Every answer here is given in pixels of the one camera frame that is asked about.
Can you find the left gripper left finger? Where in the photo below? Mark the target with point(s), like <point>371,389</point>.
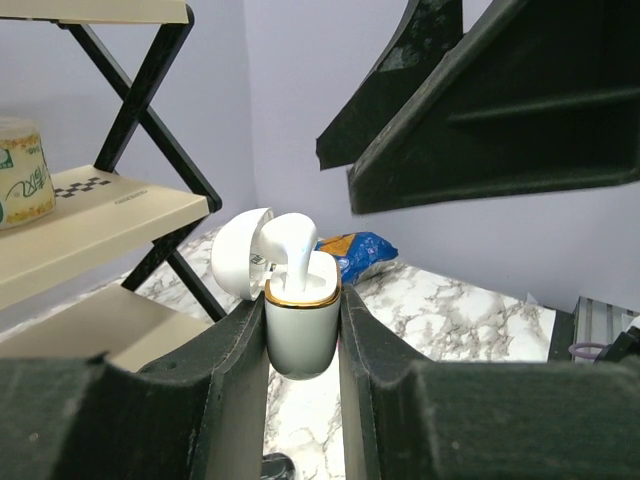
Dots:
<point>195,413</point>

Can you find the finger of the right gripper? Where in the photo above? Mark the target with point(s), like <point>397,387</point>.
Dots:
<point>428,29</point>
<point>538,96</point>

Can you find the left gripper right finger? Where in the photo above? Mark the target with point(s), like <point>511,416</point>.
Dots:
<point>405,416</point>

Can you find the white earbud charging case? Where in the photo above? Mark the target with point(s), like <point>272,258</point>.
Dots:
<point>301,328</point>

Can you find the white earbud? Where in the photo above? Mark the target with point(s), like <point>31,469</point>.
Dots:
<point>289,240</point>

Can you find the black earbud charging case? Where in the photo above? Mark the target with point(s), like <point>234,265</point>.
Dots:
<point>277,466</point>

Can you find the blue Doritos chip bag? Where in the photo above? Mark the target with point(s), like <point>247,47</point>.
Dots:
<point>359,255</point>

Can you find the beige three-tier shelf rack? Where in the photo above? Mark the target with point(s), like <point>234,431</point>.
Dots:
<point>162,304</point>

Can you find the white yellow cup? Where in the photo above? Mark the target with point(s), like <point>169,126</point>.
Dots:
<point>27,191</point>

